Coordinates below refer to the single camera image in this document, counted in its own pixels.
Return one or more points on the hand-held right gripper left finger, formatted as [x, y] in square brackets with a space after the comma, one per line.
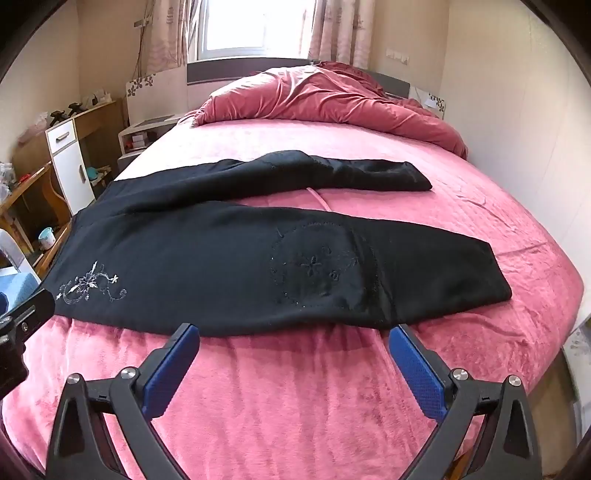
[171, 374]

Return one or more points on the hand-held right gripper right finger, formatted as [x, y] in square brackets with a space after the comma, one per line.
[415, 374]

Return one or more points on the black pants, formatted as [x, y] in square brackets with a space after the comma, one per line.
[207, 258]

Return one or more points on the blue cloth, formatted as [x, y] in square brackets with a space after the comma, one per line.
[16, 290]

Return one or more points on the white chair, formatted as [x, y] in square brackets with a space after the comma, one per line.
[16, 251]

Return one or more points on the teal cup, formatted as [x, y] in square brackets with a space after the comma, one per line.
[46, 238]

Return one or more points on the bed with pink sheet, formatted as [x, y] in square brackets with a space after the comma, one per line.
[286, 415]

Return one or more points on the white cabinet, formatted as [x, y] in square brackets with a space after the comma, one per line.
[69, 170]

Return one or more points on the teal bowl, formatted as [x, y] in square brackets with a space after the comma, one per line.
[94, 173]

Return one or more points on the small black object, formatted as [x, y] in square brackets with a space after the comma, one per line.
[76, 109]
[55, 116]

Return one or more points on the wooden desk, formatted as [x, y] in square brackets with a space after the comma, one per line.
[99, 117]

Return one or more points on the white nightstand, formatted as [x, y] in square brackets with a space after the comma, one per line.
[138, 131]

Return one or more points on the white floral board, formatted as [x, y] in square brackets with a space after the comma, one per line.
[431, 104]
[157, 99]

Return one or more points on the red duvet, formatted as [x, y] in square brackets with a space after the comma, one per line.
[323, 97]

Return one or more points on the grey headboard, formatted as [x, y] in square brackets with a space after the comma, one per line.
[231, 74]

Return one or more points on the patterned curtain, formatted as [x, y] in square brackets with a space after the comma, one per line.
[173, 32]
[337, 32]

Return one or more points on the window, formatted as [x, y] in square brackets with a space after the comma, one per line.
[258, 27]

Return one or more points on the wall sockets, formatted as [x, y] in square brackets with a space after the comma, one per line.
[397, 55]

